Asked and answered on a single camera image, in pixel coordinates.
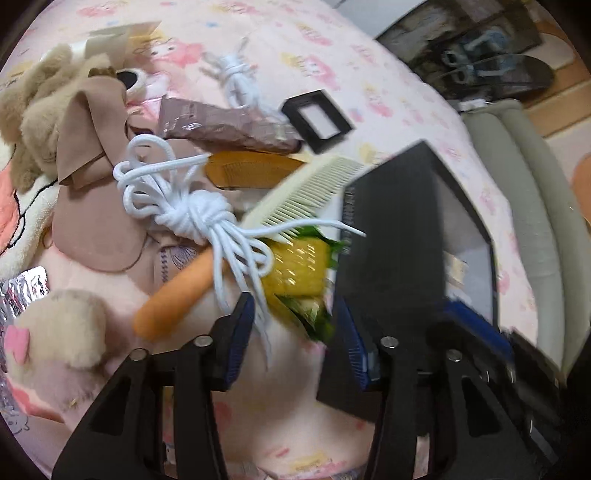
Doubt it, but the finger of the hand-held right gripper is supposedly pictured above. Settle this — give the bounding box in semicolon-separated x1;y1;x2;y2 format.
427;298;515;370

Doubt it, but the white cable bundle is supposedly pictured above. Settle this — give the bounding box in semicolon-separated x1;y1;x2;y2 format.
201;39;289;123

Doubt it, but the brown wooden comb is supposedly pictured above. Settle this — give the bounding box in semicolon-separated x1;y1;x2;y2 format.
203;151;308;191

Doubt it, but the cream cartoon plush cushion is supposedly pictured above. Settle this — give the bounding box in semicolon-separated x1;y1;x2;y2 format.
0;143;61;278

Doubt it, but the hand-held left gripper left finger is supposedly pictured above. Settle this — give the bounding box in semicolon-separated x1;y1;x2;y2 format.
51;292;257;480

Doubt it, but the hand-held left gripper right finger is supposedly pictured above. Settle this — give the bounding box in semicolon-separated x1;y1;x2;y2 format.
332;294;561;480

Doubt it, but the black square frame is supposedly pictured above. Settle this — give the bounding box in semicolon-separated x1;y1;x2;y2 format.
281;89;355;154

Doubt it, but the mauve foil pouch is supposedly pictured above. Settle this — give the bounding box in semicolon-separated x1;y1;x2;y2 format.
158;97;303;155

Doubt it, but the white rope bundle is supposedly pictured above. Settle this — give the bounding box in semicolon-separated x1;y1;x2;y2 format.
113;136;368;370

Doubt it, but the grey cushion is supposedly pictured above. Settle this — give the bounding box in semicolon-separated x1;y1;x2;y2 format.
462;99;591;388

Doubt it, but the cream plush with black nose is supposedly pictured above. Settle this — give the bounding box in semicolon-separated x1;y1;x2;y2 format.
111;67;151;100

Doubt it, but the silver foil blister pack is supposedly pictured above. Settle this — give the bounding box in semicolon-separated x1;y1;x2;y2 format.
0;265;49;324

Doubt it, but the plush toy with pink heart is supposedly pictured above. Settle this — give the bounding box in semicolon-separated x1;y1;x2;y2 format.
0;288;121;423

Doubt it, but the toy carrot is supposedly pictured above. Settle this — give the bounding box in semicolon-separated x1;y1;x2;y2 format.
133;247;227;340

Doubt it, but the black storage box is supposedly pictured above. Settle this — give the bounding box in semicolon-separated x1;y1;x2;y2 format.
316;141;502;435

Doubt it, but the beige paper tag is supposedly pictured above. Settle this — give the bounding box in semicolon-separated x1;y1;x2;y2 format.
85;21;162;58

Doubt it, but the small yellow corn packet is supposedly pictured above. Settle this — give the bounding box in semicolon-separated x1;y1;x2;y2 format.
263;226;349;342

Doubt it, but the pink printed blanket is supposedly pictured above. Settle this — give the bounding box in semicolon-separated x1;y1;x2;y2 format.
0;0;541;480

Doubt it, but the beige plush toy with bow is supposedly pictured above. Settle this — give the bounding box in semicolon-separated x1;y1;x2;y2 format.
51;76;153;273

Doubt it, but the cream plastic comb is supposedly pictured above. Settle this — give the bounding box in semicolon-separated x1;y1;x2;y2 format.
240;154;368;243

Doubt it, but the dark sandal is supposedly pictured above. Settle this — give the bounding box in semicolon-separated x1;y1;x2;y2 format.
427;28;509;70
438;53;555;100

